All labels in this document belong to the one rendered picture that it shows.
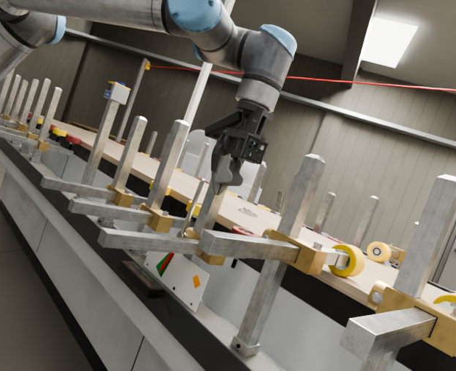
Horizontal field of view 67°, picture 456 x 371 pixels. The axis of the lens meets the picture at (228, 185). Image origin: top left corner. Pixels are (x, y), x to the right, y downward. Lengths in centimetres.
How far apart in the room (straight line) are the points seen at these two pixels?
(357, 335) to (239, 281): 72
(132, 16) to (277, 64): 31
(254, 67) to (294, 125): 559
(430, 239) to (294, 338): 49
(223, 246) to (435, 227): 33
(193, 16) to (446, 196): 52
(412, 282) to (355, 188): 561
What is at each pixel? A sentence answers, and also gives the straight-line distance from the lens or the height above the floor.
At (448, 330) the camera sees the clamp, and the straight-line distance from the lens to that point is 62.
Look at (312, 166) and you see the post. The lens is 73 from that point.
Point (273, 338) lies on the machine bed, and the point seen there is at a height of 67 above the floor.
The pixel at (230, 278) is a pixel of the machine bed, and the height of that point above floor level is 73.
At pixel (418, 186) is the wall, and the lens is 639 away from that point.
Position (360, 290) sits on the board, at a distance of 89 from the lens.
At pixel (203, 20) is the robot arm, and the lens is 68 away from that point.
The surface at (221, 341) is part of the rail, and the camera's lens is 82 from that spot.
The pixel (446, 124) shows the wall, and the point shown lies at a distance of 660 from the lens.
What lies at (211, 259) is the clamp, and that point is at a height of 84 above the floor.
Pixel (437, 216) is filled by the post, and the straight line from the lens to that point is 63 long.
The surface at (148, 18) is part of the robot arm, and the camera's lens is 76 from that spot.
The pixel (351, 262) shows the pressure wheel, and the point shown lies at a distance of 91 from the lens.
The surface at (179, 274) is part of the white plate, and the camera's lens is 95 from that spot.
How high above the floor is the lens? 107
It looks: 3 degrees down
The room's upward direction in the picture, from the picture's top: 20 degrees clockwise
